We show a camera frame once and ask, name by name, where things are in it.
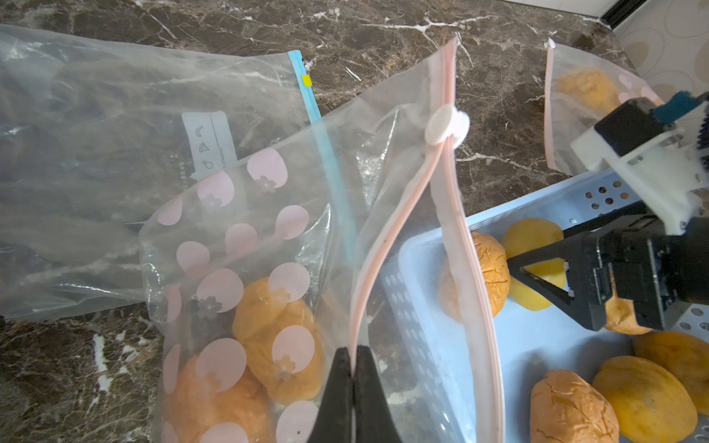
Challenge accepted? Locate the orange wrinkled potato front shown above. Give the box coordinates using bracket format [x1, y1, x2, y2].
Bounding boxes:
[530, 369, 620, 443]

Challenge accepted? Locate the clear pink zipper bag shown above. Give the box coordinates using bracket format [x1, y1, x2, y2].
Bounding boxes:
[544, 39, 664, 176]

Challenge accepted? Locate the orange potato back row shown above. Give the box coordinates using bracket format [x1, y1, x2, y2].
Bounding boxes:
[436, 231, 511, 322]

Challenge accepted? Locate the clear pink zipper bag spare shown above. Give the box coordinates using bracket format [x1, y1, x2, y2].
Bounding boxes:
[140, 40, 505, 442]

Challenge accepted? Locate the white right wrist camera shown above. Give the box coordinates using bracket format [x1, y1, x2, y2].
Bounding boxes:
[571, 92, 708, 236]

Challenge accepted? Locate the orange potato row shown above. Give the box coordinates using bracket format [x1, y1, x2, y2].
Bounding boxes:
[166, 357, 275, 442]
[436, 231, 511, 322]

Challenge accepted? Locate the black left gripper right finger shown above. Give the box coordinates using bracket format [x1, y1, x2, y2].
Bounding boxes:
[353, 346, 402, 443]

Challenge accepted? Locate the light blue plastic basket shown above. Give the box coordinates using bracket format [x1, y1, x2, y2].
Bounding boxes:
[381, 168, 709, 443]

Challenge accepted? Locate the yellow potato front middle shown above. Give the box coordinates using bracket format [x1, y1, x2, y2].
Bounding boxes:
[592, 356, 698, 442]

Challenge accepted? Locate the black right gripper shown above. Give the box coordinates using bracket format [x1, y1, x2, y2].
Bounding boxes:
[506, 215, 709, 332]

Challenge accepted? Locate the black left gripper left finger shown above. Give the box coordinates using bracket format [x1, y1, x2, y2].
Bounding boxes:
[308, 347, 354, 443]

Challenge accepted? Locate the green yellow potato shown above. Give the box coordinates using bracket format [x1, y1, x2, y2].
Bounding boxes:
[500, 217, 569, 312]

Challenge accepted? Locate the clear blue zipper bag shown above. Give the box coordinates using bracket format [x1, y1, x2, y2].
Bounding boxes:
[1, 26, 321, 321]

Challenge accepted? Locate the black corner frame post right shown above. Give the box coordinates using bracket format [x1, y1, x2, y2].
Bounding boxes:
[600, 0, 646, 30]

